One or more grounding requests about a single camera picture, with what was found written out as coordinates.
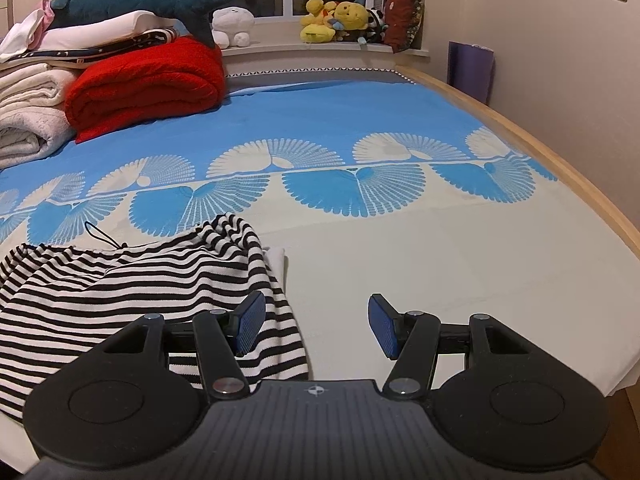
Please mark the navy star print blanket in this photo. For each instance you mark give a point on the navy star print blanket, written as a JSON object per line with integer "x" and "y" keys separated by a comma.
{"x": 100, "y": 47}

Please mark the white folded blanket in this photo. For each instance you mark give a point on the white folded blanket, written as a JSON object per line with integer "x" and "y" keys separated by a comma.
{"x": 25, "y": 105}

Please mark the wooden bed frame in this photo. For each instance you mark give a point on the wooden bed frame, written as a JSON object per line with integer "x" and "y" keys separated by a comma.
{"x": 500, "y": 116}

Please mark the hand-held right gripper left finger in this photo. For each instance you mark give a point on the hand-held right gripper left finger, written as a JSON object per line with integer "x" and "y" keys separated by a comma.
{"x": 250, "y": 322}

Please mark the yellow round plush toy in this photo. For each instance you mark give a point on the yellow round plush toy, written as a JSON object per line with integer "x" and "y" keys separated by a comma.
{"x": 352, "y": 17}

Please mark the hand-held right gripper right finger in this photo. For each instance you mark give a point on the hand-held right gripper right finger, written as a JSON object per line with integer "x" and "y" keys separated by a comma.
{"x": 382, "y": 325}

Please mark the blue and cream bed sheet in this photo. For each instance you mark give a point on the blue and cream bed sheet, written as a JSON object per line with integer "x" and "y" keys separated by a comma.
{"x": 375, "y": 250}

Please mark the white pillow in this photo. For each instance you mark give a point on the white pillow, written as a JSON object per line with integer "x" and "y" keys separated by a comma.
{"x": 100, "y": 27}

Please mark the teal shark plush toy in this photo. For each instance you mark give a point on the teal shark plush toy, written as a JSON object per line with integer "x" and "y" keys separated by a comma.
{"x": 125, "y": 5}

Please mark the yellow duck plush toy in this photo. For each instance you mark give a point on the yellow duck plush toy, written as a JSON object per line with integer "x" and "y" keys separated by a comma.
{"x": 316, "y": 20}

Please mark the dark red cushion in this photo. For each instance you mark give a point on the dark red cushion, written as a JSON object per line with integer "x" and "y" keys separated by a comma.
{"x": 402, "y": 17}

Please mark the black and white plush toy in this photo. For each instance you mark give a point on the black and white plush toy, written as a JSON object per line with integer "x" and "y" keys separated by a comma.
{"x": 376, "y": 22}

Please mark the pink and white cloth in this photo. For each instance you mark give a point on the pink and white cloth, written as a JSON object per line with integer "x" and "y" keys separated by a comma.
{"x": 32, "y": 25}

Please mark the white window sill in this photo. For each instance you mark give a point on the white window sill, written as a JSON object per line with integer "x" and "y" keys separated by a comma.
{"x": 310, "y": 52}

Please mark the black white striped garment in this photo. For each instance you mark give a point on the black white striped garment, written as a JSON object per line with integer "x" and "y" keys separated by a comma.
{"x": 125, "y": 285}

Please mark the red folded blanket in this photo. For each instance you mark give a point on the red folded blanket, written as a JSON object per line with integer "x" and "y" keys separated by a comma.
{"x": 145, "y": 85}

